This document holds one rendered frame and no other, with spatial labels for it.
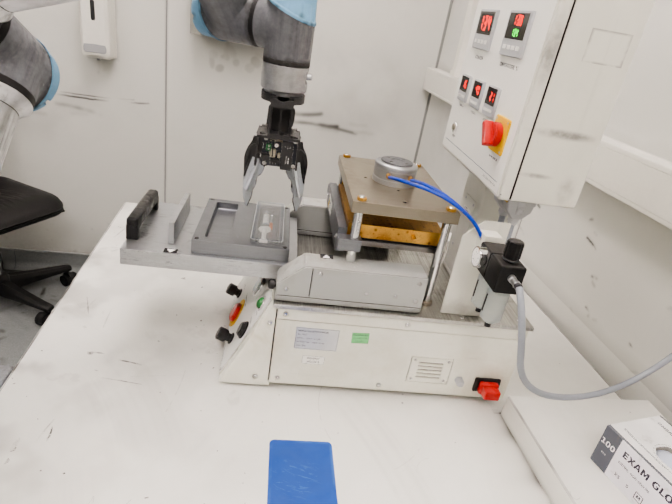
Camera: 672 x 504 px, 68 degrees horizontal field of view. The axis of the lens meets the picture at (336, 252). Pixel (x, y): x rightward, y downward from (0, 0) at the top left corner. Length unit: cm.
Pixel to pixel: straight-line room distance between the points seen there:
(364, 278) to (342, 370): 19
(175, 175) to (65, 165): 48
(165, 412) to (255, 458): 17
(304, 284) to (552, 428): 49
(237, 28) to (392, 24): 163
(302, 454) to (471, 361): 35
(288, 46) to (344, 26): 158
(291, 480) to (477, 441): 34
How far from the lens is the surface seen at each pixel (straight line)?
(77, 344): 105
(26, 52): 100
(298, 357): 89
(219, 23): 85
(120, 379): 96
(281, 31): 81
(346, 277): 82
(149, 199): 99
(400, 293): 85
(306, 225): 107
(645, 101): 129
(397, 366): 93
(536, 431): 95
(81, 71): 250
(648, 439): 94
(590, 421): 104
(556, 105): 81
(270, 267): 86
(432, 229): 89
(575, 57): 81
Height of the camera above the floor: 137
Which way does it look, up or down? 25 degrees down
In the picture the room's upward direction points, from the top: 10 degrees clockwise
